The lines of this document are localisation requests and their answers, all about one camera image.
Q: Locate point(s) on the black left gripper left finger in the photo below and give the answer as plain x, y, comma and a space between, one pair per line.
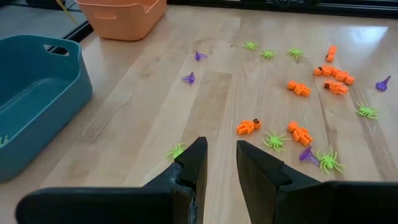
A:
186, 186

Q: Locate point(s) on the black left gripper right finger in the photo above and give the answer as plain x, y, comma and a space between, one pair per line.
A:
264, 186

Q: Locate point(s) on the green plastic spider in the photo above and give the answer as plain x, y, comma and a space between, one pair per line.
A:
268, 54
367, 111
329, 161
250, 45
275, 140
176, 151
295, 52

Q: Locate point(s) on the teal plastic bin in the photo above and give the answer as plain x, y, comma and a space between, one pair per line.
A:
37, 102

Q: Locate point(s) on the orange plastic bin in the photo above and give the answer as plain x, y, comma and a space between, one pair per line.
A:
124, 21

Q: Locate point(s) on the black computer case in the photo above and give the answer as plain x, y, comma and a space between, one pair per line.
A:
46, 3

